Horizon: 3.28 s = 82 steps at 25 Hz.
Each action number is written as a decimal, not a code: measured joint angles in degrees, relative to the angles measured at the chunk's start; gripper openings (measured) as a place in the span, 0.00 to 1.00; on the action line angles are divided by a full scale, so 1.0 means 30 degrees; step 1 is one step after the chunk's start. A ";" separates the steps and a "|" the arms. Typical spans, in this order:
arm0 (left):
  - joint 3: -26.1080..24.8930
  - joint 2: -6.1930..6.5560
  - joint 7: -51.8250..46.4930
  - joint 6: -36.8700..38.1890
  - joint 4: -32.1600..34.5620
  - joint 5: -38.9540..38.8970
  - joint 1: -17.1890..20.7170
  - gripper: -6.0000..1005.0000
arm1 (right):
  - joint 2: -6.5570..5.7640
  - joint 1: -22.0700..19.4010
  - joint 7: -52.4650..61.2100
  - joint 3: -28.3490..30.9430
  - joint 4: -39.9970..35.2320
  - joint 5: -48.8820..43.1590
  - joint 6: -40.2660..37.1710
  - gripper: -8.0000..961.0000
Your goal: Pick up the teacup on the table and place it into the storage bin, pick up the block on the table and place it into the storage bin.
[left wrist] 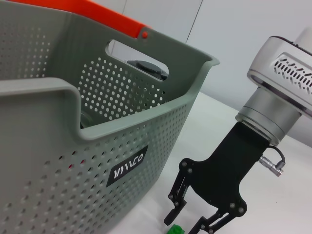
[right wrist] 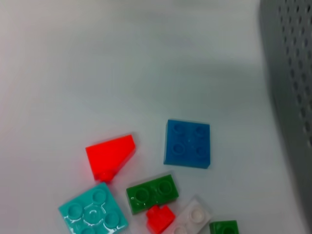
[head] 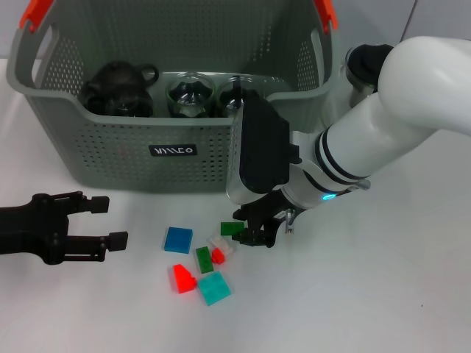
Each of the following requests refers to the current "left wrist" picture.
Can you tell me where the glass teacup black sleeve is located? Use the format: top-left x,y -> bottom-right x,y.
80,111 -> 94,129

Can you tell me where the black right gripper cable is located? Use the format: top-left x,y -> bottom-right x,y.
268,145 -> 288,163

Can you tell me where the wide green toy brick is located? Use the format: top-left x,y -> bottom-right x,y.
165,218 -> 185,234

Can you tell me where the grey perforated storage bin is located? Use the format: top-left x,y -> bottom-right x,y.
0,0 -> 221,234

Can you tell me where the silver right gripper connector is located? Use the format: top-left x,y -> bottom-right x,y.
259,156 -> 286,173

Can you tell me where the glass pitcher black handle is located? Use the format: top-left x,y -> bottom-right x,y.
126,59 -> 169,81

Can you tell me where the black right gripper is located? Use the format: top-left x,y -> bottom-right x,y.
164,121 -> 270,234

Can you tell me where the orange bin carry handle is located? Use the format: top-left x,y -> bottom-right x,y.
7,0 -> 154,40

